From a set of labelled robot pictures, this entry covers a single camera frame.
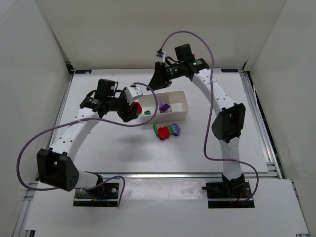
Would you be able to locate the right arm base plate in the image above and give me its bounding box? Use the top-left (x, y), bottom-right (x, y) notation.
top-left (201, 182), bottom-right (255, 209)

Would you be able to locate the purple paw lego piece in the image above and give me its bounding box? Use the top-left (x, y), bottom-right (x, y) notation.
top-left (171, 123), bottom-right (181, 136)

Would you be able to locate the red lego brick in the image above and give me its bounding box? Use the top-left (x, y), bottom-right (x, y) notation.
top-left (129, 101), bottom-right (142, 116)

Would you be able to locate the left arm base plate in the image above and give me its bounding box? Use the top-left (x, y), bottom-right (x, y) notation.
top-left (73, 180), bottom-right (120, 207)

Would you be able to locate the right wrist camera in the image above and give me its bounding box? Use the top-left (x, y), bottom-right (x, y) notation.
top-left (156, 49), bottom-right (166, 60)

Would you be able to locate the purple lego brick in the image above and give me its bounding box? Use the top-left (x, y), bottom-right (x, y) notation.
top-left (159, 103), bottom-right (171, 113)

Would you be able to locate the white divided plastic tray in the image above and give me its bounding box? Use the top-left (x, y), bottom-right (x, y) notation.
top-left (138, 90), bottom-right (189, 123)

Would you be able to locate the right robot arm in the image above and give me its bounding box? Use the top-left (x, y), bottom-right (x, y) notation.
top-left (149, 44), bottom-right (245, 198)

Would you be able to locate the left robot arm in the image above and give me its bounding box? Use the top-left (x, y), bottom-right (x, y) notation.
top-left (37, 79), bottom-right (143, 192)

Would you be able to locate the red green lego cluster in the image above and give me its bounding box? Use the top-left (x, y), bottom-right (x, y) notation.
top-left (153, 123), bottom-right (173, 141)

